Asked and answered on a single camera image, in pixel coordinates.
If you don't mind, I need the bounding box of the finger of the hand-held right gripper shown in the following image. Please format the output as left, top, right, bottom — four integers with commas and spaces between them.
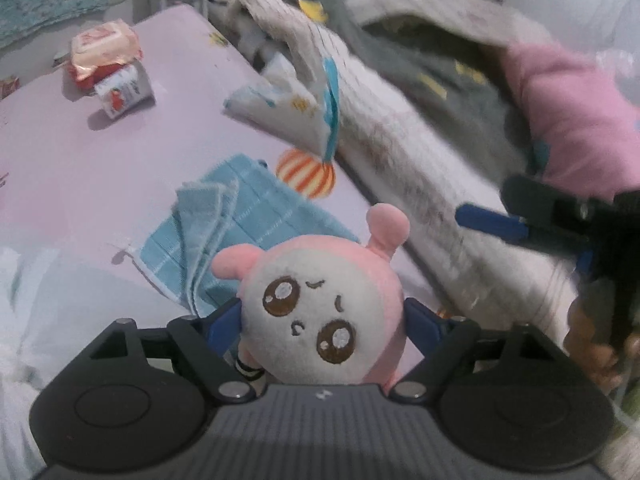
501, 174, 591, 226
455, 202, 591, 260

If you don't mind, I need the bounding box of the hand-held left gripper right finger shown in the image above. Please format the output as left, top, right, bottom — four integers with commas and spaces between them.
389, 297, 568, 403

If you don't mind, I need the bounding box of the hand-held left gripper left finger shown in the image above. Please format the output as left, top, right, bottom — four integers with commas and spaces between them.
90, 299, 253, 403

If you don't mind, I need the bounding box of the pink round plush toy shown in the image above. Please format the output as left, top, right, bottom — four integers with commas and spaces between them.
209, 203, 411, 392

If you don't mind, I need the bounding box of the person's right hand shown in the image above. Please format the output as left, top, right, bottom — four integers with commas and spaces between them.
563, 302, 628, 395

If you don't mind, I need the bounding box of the pink pillow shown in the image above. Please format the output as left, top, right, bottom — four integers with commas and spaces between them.
500, 40, 640, 201

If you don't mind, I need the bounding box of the blue checked towel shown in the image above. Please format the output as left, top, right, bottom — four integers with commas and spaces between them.
131, 152, 361, 321

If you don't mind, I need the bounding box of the striped beige blanket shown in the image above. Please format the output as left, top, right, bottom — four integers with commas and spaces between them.
235, 0, 586, 341

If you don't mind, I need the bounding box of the grey cloth with yellow print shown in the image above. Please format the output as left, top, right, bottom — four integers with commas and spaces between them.
270, 0, 531, 186

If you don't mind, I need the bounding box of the white and blue cloth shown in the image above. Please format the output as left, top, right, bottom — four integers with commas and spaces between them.
0, 245, 166, 480

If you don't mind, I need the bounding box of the pink bed sheet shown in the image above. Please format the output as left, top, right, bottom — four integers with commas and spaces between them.
0, 4, 451, 376

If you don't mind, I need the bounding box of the white printed folded cloth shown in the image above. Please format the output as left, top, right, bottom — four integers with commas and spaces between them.
222, 57, 343, 163

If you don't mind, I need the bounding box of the small white red packet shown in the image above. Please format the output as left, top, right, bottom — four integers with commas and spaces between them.
94, 62, 155, 121

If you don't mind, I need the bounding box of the pink wet wipes packet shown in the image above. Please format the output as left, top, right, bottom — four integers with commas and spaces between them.
67, 19, 145, 88

